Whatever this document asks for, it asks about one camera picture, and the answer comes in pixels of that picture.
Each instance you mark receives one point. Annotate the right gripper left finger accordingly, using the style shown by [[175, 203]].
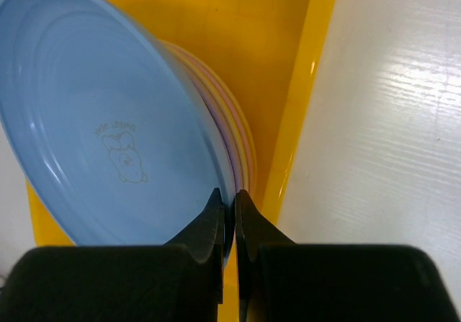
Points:
[[181, 280]]

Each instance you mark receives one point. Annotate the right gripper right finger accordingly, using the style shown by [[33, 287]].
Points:
[[280, 280]]

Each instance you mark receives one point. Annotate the light orange plate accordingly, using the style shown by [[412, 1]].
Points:
[[236, 117]]

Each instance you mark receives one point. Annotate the orange-yellow plate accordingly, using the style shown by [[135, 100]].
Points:
[[242, 127]]

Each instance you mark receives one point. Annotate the blue plate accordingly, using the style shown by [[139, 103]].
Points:
[[105, 123]]

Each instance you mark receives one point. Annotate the purple plate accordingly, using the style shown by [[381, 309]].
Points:
[[230, 120], [210, 94]]

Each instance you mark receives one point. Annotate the yellow plastic bin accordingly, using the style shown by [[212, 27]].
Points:
[[267, 52]]

